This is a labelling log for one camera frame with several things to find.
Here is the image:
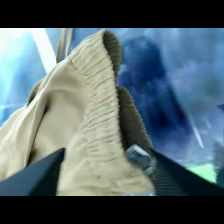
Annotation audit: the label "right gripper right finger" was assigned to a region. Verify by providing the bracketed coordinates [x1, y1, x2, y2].
[125, 143, 224, 197]

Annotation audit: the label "brown pants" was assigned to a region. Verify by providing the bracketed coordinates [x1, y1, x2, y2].
[0, 28, 157, 197]

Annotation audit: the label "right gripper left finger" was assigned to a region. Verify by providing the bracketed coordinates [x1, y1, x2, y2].
[0, 147, 67, 197]

